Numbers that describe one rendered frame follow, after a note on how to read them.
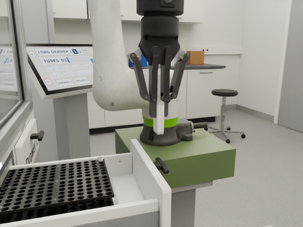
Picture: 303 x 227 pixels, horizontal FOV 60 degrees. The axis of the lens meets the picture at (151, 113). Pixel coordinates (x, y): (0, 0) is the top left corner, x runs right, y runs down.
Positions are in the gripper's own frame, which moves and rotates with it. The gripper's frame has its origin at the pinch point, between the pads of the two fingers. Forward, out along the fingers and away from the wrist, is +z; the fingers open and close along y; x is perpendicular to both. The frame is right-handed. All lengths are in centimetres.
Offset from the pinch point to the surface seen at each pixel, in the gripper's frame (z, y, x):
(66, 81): 2, -21, 91
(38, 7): -44, -39, 167
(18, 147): 11.4, -32.0, 20.6
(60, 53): -12, -23, 104
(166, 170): 12.6, 2.0, 0.0
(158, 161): 12.5, 1.6, 4.8
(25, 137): 10.8, -31.3, 27.3
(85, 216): 15.1, -16.3, -9.0
